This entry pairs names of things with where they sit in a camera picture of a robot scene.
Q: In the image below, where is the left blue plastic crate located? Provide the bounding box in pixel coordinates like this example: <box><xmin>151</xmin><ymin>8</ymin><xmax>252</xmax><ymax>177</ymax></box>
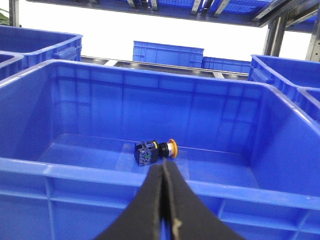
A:
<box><xmin>0</xmin><ymin>50</ymin><xmax>24</xmax><ymax>80</ymax></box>

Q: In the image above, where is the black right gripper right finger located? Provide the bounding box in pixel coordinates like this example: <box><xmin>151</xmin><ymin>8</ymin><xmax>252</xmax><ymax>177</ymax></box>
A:
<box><xmin>163</xmin><ymin>161</ymin><xmax>243</xmax><ymax>240</ymax></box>

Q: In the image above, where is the steel roller rack frame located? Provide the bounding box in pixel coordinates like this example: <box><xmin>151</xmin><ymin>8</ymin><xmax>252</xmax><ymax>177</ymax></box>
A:
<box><xmin>81</xmin><ymin>55</ymin><xmax>249</xmax><ymax>81</ymax></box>

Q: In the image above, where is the distant low blue crate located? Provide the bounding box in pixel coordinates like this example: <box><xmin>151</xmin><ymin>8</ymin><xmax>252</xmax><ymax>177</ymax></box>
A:
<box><xmin>201</xmin><ymin>56</ymin><xmax>251</xmax><ymax>74</ymax></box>

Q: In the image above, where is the yellow mushroom push button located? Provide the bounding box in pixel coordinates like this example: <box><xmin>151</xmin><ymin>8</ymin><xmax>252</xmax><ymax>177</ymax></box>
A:
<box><xmin>134</xmin><ymin>138</ymin><xmax>179</xmax><ymax>166</ymax></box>

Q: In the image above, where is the blue plastic crate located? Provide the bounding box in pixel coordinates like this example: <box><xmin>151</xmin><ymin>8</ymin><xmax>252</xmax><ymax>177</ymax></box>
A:
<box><xmin>0</xmin><ymin>50</ymin><xmax>24</xmax><ymax>80</ymax></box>
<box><xmin>0</xmin><ymin>60</ymin><xmax>320</xmax><ymax>240</ymax></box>

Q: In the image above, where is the far left blue crate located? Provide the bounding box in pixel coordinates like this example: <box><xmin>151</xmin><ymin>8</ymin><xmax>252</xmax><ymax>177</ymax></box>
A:
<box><xmin>0</xmin><ymin>25</ymin><xmax>83</xmax><ymax>69</ymax></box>

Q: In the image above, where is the right side blue crate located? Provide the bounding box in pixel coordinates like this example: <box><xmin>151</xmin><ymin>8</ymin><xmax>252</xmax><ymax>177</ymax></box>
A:
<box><xmin>248</xmin><ymin>55</ymin><xmax>320</xmax><ymax>123</ymax></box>

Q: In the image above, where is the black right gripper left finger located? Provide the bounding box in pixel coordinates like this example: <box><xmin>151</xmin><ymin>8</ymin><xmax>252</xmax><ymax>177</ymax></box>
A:
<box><xmin>95</xmin><ymin>164</ymin><xmax>164</xmax><ymax>240</ymax></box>

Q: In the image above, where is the right blue plastic crate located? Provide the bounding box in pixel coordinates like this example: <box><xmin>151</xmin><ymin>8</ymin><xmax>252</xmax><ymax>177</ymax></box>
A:
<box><xmin>0</xmin><ymin>60</ymin><xmax>320</xmax><ymax>240</ymax></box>

